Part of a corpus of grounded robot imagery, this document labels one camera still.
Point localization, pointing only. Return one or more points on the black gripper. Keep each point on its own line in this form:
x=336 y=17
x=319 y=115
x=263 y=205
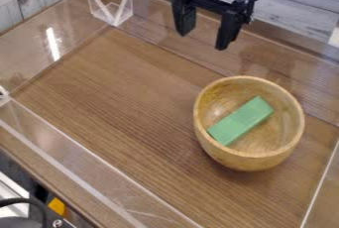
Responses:
x=236 y=10

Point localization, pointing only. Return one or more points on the yellow and black device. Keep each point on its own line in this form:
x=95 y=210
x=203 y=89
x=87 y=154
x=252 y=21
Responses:
x=59 y=207

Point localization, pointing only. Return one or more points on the clear acrylic tray wall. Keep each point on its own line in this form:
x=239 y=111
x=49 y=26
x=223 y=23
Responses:
x=95 y=188

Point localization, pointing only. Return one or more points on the brown wooden bowl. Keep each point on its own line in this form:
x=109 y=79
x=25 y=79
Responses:
x=267 y=144

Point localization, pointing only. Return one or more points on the green rectangular block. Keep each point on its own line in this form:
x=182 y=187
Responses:
x=240 y=121

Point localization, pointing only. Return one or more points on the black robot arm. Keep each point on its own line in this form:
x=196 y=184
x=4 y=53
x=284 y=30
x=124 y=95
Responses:
x=236 y=12

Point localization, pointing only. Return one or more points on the clear acrylic corner bracket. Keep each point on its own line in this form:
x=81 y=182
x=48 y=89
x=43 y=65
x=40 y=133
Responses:
x=112 y=13

